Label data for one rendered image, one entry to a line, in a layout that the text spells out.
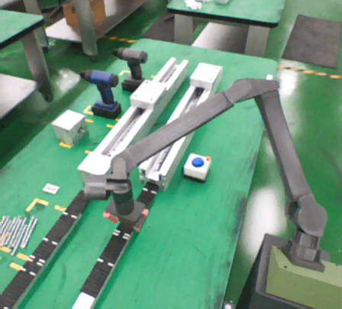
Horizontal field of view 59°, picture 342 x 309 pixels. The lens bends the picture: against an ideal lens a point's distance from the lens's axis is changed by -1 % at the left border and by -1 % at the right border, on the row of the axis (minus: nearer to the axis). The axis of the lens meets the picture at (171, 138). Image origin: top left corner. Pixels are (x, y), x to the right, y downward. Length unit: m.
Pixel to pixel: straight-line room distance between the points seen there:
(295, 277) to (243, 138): 0.67
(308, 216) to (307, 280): 0.16
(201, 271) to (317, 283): 0.31
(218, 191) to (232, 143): 0.27
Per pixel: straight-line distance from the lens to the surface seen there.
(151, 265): 0.97
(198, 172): 1.11
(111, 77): 1.33
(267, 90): 0.86
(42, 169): 1.28
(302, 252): 0.93
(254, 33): 2.70
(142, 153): 0.83
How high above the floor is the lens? 1.66
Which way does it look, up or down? 42 degrees down
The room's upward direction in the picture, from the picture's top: straight up
